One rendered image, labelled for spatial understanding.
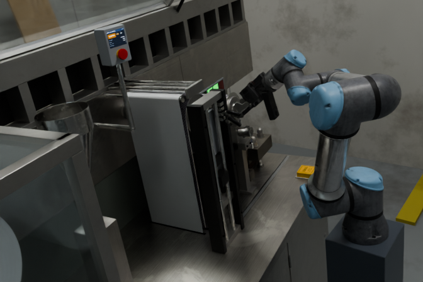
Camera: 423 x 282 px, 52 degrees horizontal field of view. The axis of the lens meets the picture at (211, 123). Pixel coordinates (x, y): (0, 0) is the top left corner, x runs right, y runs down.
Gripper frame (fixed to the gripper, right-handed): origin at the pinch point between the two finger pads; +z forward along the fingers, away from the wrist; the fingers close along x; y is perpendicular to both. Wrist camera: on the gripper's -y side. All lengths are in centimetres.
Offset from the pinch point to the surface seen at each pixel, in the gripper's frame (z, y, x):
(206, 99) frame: -18.8, 11.1, 35.5
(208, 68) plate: 23, 29, -40
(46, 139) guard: -33, 20, 98
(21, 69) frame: 4, 53, 63
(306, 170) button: 4.7, -36.0, -16.3
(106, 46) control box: -22, 38, 58
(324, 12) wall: 16, 18, -208
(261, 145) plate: 13.0, -15.5, -15.6
